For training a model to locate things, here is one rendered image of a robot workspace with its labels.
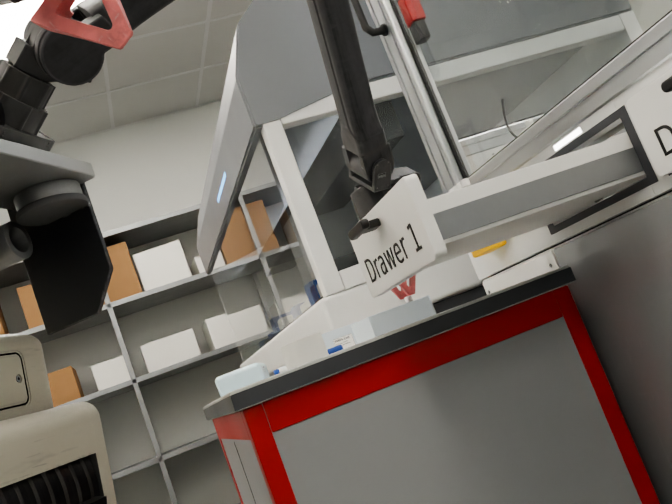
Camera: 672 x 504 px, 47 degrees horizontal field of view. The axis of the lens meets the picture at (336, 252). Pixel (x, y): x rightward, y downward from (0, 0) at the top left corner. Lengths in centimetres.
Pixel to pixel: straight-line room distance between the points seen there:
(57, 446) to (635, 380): 88
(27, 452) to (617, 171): 80
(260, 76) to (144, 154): 358
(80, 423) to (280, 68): 137
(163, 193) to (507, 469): 446
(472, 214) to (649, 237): 29
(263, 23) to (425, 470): 129
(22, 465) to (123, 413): 447
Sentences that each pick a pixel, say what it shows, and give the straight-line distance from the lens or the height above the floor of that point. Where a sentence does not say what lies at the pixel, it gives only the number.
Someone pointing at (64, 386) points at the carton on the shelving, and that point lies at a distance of 485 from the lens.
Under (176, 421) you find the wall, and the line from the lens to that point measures 522.
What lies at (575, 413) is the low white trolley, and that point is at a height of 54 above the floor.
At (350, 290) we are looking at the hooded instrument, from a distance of 190.
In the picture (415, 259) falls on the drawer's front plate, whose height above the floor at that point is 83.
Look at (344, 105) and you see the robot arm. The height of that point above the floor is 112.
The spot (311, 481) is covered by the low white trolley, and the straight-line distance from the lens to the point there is 114.
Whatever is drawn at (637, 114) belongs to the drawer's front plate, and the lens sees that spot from 109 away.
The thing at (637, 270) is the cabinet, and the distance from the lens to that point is 121.
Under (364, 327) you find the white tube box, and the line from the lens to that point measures 133.
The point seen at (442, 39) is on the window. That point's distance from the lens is 154.
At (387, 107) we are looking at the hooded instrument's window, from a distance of 209.
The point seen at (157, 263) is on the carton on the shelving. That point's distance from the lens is 486.
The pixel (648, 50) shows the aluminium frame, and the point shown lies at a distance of 109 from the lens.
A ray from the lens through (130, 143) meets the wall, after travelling 558.
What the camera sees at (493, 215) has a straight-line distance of 101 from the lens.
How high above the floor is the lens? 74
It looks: 8 degrees up
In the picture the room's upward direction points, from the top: 21 degrees counter-clockwise
